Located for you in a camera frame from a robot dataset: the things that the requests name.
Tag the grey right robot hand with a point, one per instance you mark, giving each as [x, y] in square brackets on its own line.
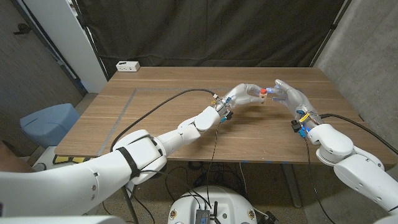
[293, 99]

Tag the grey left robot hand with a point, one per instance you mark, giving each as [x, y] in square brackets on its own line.
[243, 94]

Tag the wooden screw with red head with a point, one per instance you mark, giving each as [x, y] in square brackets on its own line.
[263, 91]

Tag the wooden block with holes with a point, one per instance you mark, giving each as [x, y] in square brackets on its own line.
[263, 99]

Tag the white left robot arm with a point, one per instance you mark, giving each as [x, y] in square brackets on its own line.
[77, 183]

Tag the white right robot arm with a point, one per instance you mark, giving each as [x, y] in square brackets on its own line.
[351, 155]

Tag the black backdrop stand pole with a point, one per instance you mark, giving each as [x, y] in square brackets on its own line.
[329, 34]
[93, 40]

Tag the black backdrop curtain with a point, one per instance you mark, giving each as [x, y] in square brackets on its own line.
[202, 31]

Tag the grey table leg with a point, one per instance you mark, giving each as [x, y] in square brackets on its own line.
[292, 186]

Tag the black round disc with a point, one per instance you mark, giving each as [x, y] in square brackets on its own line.
[161, 169]

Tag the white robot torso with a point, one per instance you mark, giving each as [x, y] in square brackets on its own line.
[230, 205]

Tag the white power strip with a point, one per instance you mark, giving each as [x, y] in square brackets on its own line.
[127, 66]

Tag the grey electronics box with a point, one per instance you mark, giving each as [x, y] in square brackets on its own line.
[202, 217]

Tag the white table leg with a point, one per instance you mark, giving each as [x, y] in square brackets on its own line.
[130, 188]

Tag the yellow black striped base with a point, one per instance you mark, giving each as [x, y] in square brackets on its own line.
[66, 159]

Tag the blue padded stool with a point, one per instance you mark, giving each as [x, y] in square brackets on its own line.
[49, 124]

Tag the person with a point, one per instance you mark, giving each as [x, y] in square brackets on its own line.
[11, 161]

